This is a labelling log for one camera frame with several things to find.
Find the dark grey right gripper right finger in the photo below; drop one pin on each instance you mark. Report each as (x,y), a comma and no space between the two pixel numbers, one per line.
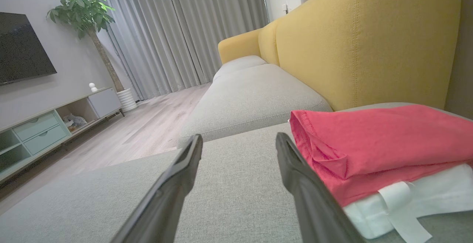
(312,206)

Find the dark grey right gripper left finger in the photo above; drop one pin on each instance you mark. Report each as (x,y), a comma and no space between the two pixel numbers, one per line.
(173,195)

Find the red and white garment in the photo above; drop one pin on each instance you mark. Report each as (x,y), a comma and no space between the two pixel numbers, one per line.
(369,143)

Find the grey sofa seat cushion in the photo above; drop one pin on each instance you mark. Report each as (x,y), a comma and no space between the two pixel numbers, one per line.
(240,64)
(251,99)

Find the grey plush toy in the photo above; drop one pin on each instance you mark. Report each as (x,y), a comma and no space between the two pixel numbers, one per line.
(73,120)

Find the small white figurine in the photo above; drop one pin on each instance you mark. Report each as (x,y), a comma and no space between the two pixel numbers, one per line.
(92,86)

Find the mint and grey tv cabinet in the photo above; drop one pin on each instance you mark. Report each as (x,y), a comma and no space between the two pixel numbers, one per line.
(48,128)

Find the grey pleated curtain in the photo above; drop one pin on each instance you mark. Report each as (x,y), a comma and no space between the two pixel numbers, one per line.
(177,32)

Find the large yellow sofa backrest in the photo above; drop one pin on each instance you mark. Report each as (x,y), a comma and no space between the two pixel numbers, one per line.
(369,40)

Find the green indoor tree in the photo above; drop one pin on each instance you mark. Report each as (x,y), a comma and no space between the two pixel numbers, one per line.
(83,6)

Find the white wall switch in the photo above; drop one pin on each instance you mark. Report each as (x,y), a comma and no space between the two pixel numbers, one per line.
(285,8)

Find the black wall television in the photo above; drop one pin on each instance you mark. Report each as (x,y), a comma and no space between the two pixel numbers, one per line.
(22,49)

